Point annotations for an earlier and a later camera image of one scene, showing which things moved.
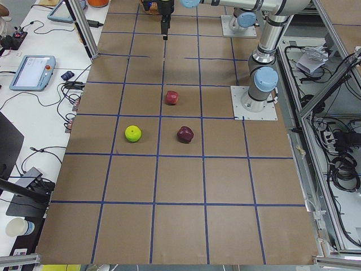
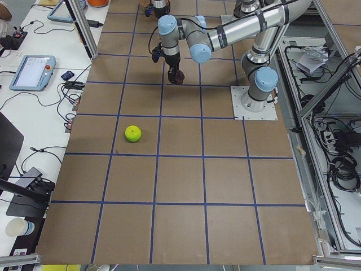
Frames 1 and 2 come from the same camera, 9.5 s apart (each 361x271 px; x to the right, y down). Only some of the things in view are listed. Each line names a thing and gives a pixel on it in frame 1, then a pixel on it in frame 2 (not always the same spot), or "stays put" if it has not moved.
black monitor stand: x=30 y=201 stays put
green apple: x=132 y=133 stays put
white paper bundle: x=312 y=57 stays put
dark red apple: x=185 y=134 to x=180 y=77
